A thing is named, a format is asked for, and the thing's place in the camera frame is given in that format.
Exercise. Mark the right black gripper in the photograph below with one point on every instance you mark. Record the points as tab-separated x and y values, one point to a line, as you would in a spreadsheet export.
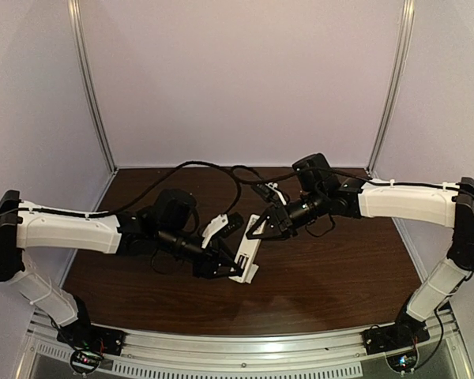
281	221

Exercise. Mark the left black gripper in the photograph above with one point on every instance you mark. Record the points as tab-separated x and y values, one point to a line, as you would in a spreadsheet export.
208	257

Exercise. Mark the white remote control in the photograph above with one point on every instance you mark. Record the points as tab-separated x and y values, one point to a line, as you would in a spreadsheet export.
246	253

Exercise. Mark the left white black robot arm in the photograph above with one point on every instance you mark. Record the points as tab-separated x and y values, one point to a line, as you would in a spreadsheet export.
159	227

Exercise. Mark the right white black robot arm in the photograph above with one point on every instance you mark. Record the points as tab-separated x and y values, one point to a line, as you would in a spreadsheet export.
449	205

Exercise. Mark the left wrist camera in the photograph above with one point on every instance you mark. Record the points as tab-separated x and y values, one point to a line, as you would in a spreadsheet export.
221	226

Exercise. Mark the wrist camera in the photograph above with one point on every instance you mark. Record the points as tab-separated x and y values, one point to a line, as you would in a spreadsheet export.
221	226
270	193

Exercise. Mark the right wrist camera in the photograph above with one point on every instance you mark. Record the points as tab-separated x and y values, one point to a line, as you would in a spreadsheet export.
270	193

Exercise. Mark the front aluminium rail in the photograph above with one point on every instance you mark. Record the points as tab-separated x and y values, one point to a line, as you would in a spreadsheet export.
333	354

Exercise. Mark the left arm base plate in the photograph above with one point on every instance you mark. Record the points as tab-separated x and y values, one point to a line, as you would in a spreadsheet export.
97	339

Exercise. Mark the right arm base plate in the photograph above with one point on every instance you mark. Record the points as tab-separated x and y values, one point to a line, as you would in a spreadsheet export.
379	339

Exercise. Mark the right aluminium frame post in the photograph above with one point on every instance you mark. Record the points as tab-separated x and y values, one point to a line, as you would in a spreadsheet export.
404	38

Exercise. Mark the aluminium frame post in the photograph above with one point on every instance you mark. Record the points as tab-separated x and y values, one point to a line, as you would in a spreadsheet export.
74	9
404	38

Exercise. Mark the left aluminium frame post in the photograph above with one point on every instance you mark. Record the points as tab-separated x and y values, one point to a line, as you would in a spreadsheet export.
74	9

